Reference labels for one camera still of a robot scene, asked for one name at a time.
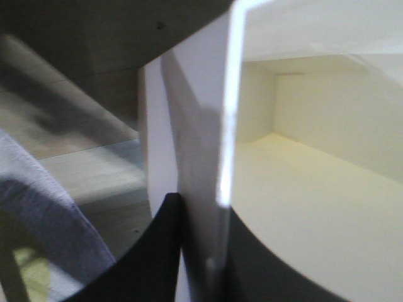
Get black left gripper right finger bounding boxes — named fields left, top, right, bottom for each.
left=222, top=210, right=345, bottom=301

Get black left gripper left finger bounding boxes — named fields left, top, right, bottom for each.
left=67, top=193, right=183, bottom=301

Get white plastic trash bin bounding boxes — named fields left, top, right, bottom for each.
left=139, top=1, right=402, bottom=301

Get light blue curtain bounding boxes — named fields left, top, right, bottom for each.
left=1, top=131, right=115, bottom=294

